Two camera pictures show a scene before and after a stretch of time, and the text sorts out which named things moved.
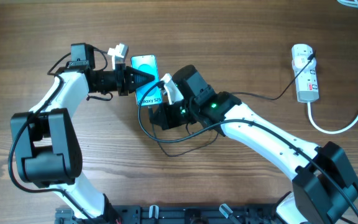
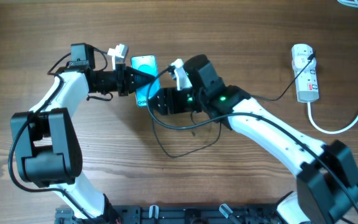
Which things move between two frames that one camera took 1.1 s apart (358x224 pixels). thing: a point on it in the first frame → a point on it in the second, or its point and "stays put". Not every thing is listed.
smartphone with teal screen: (149, 93) stays put
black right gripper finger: (157, 117) → (160, 102)
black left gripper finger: (135, 78) stays put
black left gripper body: (109, 81) stays put
